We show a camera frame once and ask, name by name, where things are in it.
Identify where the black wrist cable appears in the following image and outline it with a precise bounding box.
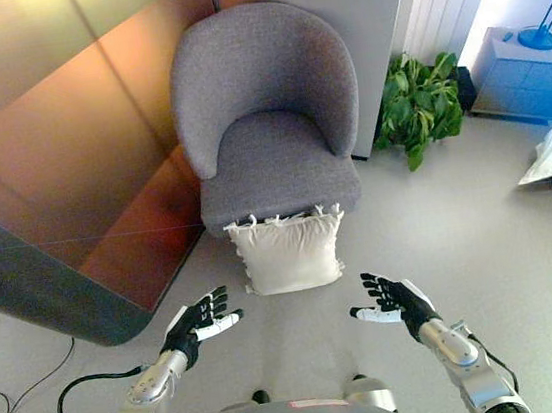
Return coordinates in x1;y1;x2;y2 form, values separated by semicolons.
465;326;524;413
52;364;151;413

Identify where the black plant pot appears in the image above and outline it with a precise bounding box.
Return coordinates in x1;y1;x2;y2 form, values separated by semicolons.
453;63;479;114

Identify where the white tasselled pillow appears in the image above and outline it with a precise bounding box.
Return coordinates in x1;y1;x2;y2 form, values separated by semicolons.
220;201;355;302

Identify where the brown wooden cabinet dark base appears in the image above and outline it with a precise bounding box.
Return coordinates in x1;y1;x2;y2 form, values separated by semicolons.
0;0;260;361

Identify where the blue drawer cabinet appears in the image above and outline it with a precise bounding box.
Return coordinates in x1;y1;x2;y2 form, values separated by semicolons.
460;19;552;136

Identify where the silver right robot leg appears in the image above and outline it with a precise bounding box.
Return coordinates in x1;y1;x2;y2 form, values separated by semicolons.
340;369;400;413

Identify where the green leafy houseplant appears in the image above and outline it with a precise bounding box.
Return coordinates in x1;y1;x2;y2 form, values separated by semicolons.
362;45;472;178

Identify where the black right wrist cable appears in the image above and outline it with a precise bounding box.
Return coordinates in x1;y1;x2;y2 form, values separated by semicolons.
465;326;524;413

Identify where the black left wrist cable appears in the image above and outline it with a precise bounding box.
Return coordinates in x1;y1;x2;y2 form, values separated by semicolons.
52;364;151;413

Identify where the grey fabric armchair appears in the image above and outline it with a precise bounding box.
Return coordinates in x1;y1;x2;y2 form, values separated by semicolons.
160;0;375;243

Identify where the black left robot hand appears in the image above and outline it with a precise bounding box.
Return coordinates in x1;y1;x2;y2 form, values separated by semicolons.
153;283;251;375

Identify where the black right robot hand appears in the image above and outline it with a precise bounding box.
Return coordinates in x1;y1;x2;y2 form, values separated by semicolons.
344;262;446;352

